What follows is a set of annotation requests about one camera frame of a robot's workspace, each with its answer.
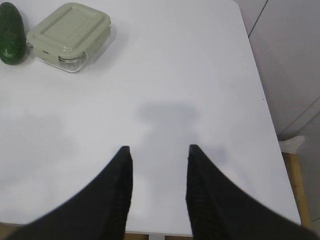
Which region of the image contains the green cucumber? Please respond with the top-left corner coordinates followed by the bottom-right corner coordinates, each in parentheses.
top-left (0, 2), bottom-right (26, 65)

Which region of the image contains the wooden frame beside table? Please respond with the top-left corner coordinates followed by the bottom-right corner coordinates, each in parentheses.
top-left (282, 152), bottom-right (312, 230)

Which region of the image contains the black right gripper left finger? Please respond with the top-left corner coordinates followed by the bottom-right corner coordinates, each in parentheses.
top-left (7, 146), bottom-right (133, 240)

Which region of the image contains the green lidded glass container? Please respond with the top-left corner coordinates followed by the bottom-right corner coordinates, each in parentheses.
top-left (26, 2), bottom-right (112, 73)

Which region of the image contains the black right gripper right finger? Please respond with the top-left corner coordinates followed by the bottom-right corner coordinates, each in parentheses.
top-left (186, 144), bottom-right (319, 240)

